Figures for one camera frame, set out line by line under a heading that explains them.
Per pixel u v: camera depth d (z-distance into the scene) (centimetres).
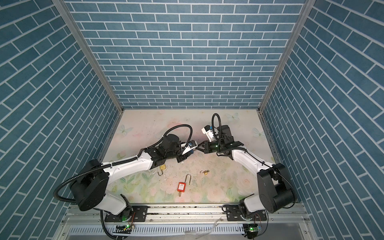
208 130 77
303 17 74
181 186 81
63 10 71
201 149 79
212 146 74
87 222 72
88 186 43
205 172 88
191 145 71
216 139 75
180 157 75
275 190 43
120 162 50
